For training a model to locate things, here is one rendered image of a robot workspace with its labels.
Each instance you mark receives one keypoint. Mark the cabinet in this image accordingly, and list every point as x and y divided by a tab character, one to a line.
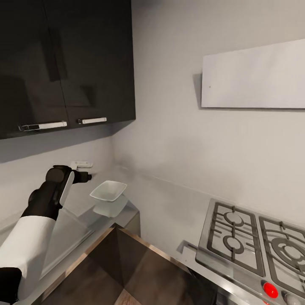
64	64

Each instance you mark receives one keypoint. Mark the range hood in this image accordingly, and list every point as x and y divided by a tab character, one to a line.
269	76

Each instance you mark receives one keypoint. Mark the drop in sink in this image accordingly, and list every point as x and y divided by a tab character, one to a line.
68	233

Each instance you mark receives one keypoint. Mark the bowl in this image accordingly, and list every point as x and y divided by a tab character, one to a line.
109	191

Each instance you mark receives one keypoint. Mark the burner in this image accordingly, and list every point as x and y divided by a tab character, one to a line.
262	254

